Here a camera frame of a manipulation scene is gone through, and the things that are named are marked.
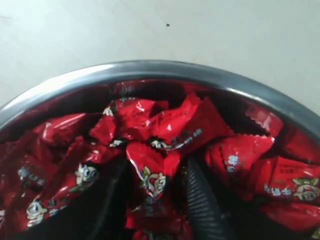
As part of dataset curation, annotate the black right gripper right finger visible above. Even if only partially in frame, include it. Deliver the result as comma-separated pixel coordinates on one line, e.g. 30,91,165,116
186,154,320,240

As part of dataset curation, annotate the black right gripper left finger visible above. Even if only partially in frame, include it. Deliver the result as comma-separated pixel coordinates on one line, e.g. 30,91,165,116
62,156,132,240

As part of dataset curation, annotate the red candy gripped facing camera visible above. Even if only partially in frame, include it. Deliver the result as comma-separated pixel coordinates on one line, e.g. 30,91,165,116
125,141,181,233

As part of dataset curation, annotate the metal bowl of red candies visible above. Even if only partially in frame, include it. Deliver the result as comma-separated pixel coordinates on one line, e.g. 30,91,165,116
0,60,320,143

